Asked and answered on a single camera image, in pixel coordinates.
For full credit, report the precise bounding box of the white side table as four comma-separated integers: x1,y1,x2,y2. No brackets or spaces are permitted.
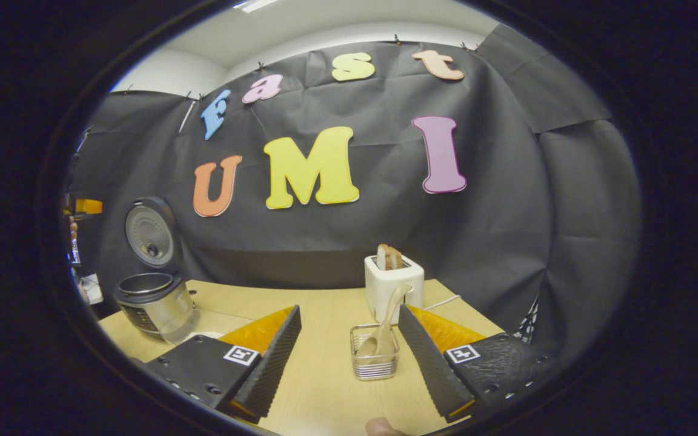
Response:
79,274,104,305

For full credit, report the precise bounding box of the black backdrop cloth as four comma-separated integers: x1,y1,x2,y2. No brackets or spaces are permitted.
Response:
67,24,643,364

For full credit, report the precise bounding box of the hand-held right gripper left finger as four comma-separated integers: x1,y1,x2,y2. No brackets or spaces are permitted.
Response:
143,305,302,423

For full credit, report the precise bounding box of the white toaster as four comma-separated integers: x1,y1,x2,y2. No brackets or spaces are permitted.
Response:
364,254,425,325

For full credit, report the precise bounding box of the dark grey rice cooker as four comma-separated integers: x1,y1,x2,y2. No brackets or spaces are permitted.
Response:
113,197,199,345

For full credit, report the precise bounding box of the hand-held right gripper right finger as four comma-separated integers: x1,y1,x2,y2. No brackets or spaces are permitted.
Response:
397,304,562,423

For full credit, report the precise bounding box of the black white checkered board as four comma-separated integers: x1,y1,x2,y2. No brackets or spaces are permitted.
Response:
516,297,539,344

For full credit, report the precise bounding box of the wooden spoon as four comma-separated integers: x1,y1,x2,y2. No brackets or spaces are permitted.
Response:
356,283,413,358

